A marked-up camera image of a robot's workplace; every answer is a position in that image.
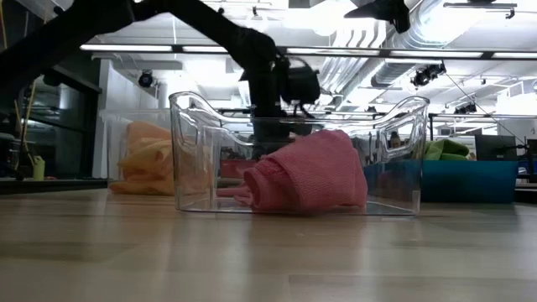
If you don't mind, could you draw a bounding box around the computer monitor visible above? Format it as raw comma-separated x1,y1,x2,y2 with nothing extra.
474,133,519,162

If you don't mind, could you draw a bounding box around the green microfiber towel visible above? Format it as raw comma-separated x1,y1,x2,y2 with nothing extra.
423,138,471,162

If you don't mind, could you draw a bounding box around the clear basket with handles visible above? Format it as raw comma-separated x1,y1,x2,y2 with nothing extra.
168,91,431,217

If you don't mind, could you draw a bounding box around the yellow microfiber towel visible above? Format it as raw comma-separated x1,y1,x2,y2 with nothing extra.
118,139,175,178

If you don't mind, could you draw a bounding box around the blue plastic bin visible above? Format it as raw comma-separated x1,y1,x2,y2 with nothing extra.
363,159,519,205

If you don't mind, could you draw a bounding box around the pink microfiber towel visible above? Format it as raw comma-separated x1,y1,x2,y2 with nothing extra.
215,128,369,212

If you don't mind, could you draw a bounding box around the yellow-green bottle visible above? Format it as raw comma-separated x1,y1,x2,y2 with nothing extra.
32,154,47,182

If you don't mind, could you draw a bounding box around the ceiling light strip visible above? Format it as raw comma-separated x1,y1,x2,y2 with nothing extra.
79,43,537,60

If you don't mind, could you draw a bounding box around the red plastic bin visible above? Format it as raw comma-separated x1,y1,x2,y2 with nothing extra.
219,159,258,180

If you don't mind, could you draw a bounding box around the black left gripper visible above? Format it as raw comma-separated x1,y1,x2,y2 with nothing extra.
248,70,291,143

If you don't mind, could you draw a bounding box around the orange microfiber towel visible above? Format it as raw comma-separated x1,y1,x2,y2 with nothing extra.
109,120,175,196

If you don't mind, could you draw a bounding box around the silver ceiling duct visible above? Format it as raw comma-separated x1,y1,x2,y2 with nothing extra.
371,0,467,90

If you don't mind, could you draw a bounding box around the black track light cluster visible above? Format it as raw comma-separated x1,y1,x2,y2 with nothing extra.
410,62,447,88

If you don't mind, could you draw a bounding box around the clear plastic storage bin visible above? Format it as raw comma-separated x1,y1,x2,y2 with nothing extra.
97,108,178,197

